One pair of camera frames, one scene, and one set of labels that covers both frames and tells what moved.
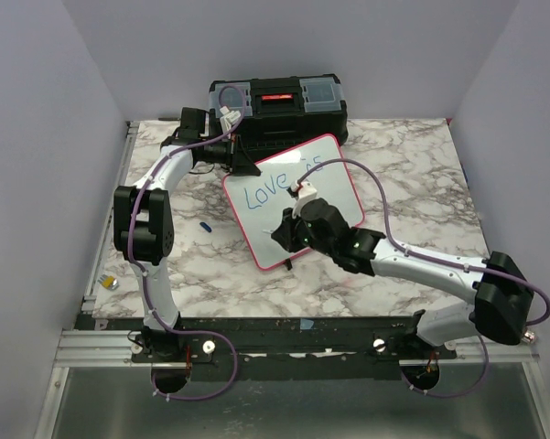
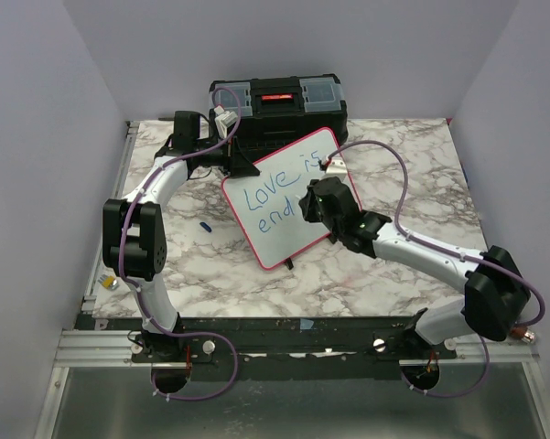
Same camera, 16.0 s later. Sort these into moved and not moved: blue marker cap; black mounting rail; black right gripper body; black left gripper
Moved: black right gripper body
Not moved: black left gripper; black mounting rail; blue marker cap
